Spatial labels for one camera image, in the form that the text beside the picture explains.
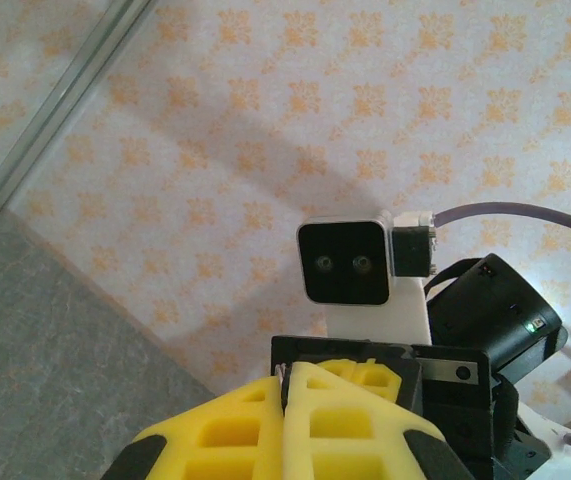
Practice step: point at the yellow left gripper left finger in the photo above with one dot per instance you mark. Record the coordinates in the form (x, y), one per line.
(205, 430)

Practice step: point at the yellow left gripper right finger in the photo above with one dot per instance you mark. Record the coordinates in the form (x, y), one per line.
(355, 440)

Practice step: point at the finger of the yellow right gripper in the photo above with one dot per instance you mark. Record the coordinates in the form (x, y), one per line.
(345, 367)

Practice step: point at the right wrist camera on white mount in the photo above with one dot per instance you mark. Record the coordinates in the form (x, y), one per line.
(345, 260)

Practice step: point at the aluminium frame post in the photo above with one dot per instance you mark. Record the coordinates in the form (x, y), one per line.
(67, 100)

